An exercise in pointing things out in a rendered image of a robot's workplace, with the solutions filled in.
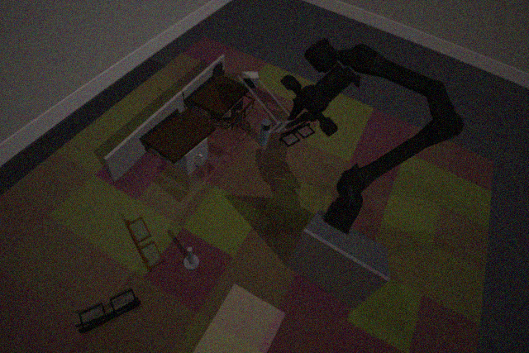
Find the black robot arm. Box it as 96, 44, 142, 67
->
297, 38, 464, 234

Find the white curved panel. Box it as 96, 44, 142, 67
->
103, 55, 225, 182

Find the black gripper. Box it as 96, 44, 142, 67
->
280, 74, 338, 136

